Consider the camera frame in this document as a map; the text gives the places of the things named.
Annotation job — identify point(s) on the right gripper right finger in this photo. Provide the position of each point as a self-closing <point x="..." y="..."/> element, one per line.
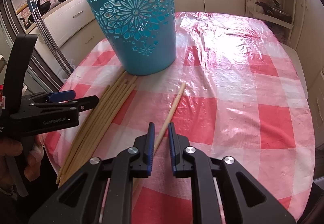
<point x="223" y="191"/>

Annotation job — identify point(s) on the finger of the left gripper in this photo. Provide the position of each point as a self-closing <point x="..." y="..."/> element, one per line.
<point x="62" y="96"/>
<point x="81" y="104"/>

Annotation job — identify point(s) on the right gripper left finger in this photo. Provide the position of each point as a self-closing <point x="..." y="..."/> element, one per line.
<point x="101" y="190"/>

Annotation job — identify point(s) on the lone wooden chopstick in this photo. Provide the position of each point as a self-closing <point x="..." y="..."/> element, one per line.
<point x="169" y="117"/>

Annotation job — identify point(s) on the pink checkered plastic tablecloth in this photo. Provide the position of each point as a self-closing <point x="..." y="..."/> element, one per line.
<point x="243" y="98"/>

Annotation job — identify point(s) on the teal perforated plastic basket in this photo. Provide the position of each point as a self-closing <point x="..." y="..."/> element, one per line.
<point x="141" y="32"/>

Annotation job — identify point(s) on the white storage rack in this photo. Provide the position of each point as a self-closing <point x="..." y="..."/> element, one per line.
<point x="279" y="15"/>

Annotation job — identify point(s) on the metal mop handle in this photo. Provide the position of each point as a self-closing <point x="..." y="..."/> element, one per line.
<point x="45" y="33"/>

